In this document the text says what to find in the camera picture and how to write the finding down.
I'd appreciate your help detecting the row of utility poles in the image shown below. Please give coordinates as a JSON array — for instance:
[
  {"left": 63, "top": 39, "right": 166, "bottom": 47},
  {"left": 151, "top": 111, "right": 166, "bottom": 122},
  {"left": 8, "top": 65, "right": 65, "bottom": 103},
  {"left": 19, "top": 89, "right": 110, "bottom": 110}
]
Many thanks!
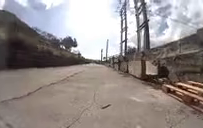
[{"left": 99, "top": 0, "right": 152, "bottom": 64}]

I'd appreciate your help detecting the pale cracked concrete road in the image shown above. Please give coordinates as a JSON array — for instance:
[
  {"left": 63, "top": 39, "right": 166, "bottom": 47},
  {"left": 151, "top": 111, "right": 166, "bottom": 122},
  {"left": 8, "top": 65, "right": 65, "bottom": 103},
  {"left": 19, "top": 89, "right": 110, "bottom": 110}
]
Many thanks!
[{"left": 0, "top": 63, "right": 203, "bottom": 128}]

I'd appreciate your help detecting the stack of wooden pallets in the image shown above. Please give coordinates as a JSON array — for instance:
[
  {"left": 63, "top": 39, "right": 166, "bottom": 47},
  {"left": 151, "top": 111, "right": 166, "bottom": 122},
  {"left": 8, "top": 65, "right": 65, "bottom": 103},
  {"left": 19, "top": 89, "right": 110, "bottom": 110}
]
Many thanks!
[{"left": 161, "top": 79, "right": 203, "bottom": 118}]

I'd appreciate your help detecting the tall grey concrete wall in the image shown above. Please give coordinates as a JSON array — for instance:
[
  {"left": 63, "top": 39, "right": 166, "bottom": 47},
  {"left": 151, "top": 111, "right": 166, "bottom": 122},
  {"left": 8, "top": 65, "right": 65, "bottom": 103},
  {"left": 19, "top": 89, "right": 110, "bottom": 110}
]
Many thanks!
[{"left": 105, "top": 23, "right": 203, "bottom": 86}]

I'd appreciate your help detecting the low dark retaining wall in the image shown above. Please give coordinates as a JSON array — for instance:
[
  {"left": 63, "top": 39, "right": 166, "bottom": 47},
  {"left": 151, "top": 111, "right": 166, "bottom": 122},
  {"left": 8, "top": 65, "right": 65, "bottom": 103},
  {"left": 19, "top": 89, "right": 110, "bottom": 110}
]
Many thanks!
[{"left": 0, "top": 36, "right": 91, "bottom": 72}]

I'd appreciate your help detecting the dry grass slope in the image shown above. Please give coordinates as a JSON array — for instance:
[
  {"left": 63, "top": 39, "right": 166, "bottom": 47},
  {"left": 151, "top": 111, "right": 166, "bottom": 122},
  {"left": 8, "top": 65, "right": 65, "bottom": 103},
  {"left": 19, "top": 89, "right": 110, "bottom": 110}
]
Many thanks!
[{"left": 0, "top": 7, "right": 87, "bottom": 59}]

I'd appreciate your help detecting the small dark debris piece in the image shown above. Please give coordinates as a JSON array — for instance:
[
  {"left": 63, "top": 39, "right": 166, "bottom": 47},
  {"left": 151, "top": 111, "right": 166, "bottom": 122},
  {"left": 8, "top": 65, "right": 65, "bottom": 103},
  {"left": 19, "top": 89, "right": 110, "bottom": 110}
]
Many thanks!
[{"left": 100, "top": 103, "right": 113, "bottom": 110}]

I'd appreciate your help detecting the cluster of dark trees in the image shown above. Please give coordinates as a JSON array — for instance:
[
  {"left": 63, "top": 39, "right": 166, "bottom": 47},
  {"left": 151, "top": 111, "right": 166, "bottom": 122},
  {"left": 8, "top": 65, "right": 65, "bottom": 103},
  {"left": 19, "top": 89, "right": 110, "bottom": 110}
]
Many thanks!
[{"left": 32, "top": 26, "right": 82, "bottom": 56}]

